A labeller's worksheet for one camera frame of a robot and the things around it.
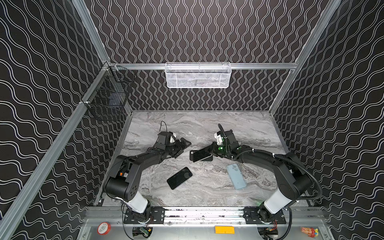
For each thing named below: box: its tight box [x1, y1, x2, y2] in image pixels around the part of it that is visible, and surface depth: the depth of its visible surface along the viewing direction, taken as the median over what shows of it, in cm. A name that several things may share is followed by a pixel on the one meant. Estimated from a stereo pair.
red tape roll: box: [97, 222, 111, 235], surface depth 71 cm
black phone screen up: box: [166, 167, 193, 190], surface depth 88 cm
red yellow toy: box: [301, 227, 319, 239], surface depth 70 cm
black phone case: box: [189, 150, 213, 163], surface depth 93 cm
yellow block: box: [215, 226, 235, 234], surface depth 72 cm
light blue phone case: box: [226, 163, 247, 191], surface depth 90 cm
